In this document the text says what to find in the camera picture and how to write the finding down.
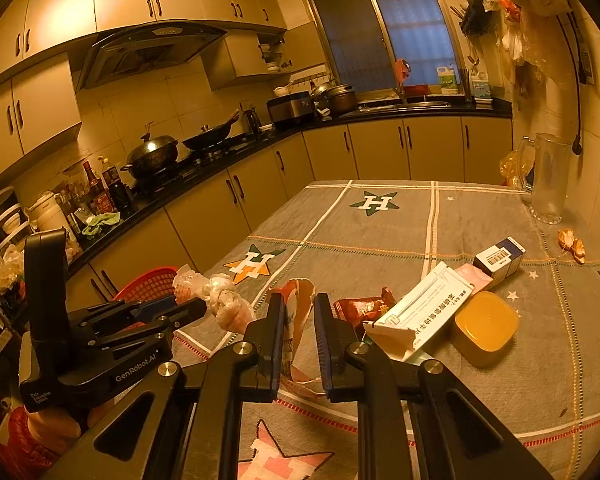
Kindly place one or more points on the pink rubber glove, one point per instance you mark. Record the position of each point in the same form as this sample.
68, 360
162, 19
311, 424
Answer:
402, 70

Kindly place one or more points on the black countertop cooker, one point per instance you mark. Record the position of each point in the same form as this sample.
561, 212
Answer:
290, 110

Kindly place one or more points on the green label detergent jug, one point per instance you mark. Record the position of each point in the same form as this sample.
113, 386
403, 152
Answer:
448, 80

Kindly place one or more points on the dark soy sauce bottle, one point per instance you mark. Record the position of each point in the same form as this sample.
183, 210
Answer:
117, 190

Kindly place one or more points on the blue and white small box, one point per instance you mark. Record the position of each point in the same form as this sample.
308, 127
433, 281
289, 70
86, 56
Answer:
500, 260

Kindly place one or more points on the black kitchen countertop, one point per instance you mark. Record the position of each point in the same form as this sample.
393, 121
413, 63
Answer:
290, 132

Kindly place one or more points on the red plastic basket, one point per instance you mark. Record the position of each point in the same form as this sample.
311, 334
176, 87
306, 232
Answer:
147, 282

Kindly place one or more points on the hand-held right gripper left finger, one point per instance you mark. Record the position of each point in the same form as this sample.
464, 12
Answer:
281, 345

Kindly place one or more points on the white dish rack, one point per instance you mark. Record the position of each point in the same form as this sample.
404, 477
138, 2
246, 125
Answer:
2, 220

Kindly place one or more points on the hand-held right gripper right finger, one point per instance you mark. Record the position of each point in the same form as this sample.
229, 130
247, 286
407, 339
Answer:
322, 345

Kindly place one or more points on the kitchen window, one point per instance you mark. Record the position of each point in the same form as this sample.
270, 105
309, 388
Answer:
380, 35

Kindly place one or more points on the long white medicine box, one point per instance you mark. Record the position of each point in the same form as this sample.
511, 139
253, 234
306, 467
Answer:
420, 305

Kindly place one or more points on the plastic bags on counter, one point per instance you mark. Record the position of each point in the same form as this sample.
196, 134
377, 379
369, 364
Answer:
0, 270

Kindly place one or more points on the steel kettle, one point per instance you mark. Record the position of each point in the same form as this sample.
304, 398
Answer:
251, 122

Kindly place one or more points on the clear plastic bag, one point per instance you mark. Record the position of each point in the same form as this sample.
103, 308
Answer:
230, 305

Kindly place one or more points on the base kitchen cabinets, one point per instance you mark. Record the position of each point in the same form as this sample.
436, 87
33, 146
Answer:
380, 150

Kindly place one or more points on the blue label detergent jug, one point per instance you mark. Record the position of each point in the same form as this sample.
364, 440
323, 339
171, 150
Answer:
482, 87

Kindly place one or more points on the person's left forearm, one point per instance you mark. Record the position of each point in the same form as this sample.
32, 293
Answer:
22, 440

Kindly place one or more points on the green rag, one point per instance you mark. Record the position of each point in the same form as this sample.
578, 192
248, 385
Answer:
102, 225

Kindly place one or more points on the range hood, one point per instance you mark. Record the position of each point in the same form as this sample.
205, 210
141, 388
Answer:
145, 52

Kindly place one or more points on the black wall utensil shelf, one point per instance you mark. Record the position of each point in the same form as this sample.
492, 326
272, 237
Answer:
475, 10

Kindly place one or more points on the yellow plastic bag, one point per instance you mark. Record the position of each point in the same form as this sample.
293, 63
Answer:
512, 167

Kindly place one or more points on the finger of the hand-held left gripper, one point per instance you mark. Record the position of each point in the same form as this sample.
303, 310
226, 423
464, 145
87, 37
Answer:
152, 306
180, 316

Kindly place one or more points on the white electric kettle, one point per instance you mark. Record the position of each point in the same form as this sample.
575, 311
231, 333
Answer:
47, 217

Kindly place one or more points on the wall power strip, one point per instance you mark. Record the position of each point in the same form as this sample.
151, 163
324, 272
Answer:
585, 60

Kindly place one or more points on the white wrapper with red print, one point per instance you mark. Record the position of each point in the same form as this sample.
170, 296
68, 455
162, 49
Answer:
300, 305

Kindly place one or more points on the stacked metal pots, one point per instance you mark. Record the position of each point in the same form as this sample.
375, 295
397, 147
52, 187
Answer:
337, 100

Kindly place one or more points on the steel wok with lid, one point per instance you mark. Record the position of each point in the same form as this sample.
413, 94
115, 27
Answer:
152, 155

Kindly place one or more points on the open shelf with bowls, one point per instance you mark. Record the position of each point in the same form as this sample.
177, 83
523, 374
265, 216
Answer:
272, 55

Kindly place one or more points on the yellow lidded plastic box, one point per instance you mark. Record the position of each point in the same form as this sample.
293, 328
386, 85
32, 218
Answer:
485, 327

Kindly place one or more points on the chopstick holder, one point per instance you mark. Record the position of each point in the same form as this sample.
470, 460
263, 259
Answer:
465, 82

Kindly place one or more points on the orange peel piece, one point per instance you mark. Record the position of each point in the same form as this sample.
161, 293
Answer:
566, 237
578, 252

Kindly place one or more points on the dark red snack packet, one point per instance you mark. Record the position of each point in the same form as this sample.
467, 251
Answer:
355, 307

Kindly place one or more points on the person's left hand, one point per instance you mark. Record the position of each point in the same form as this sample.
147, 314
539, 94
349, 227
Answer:
65, 422

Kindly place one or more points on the black gas stove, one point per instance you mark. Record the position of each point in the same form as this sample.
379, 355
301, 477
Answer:
200, 157

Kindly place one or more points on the pink carton box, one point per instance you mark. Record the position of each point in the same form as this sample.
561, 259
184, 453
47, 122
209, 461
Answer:
472, 275

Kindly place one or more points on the red label sauce bottle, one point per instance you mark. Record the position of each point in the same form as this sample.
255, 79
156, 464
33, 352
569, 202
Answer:
94, 190

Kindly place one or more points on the clear glass pitcher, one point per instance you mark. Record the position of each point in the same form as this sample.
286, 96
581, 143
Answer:
547, 180

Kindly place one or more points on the black frying pan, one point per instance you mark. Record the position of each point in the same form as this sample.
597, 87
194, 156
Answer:
207, 137

